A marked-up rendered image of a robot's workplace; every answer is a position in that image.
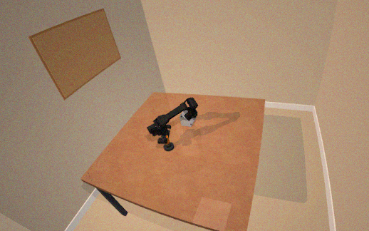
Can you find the black round pedestal with short shaft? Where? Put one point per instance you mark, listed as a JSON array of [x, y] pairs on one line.
[[168, 147]]

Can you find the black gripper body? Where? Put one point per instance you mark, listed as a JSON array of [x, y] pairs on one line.
[[163, 133]]

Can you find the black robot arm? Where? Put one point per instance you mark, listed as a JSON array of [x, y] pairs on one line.
[[161, 121]]

